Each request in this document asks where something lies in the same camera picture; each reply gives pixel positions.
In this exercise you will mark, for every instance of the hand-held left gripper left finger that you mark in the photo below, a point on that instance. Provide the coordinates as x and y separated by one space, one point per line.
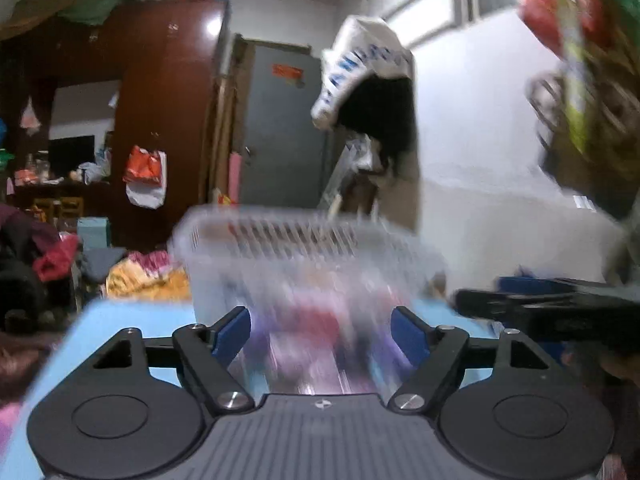
231 334

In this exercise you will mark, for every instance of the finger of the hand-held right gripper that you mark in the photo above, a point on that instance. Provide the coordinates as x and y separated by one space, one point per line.
490 304
540 285

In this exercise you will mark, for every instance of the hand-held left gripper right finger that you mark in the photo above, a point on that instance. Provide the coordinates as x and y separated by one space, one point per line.
407 334

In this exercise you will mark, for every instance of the white plastic basket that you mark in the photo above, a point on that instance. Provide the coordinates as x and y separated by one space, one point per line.
300 260

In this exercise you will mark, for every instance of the yellow cloth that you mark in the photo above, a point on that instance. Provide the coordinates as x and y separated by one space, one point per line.
145 280

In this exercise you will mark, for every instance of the pink roll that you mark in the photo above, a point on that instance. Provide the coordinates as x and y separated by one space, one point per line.
234 176

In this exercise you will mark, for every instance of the teal box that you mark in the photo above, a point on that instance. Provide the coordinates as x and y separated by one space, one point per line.
93 232

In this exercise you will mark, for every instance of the orange white plastic bag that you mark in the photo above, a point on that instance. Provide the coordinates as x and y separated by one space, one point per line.
145 175

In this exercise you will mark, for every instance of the olive hanging bag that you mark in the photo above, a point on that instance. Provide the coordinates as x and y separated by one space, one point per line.
595 85

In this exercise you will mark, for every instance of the dark red clothing pile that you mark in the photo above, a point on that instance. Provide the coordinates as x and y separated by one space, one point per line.
35 255

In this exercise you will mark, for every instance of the black hanging garment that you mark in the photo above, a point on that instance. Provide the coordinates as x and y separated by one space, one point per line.
387 115

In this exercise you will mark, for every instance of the grey door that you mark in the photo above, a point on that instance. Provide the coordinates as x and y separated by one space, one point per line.
285 125

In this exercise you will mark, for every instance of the brown wooden wardrobe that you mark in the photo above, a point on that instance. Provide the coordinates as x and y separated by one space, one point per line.
160 110

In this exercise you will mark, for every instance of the black television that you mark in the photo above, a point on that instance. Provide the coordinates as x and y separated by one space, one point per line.
72 155

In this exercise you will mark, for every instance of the white tote bag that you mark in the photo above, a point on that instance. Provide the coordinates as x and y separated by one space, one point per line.
360 60

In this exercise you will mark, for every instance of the small white red plastic bag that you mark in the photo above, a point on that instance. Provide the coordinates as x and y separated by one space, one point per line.
30 116

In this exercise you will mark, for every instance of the green cloth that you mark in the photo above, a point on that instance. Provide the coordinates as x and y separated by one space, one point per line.
125 0

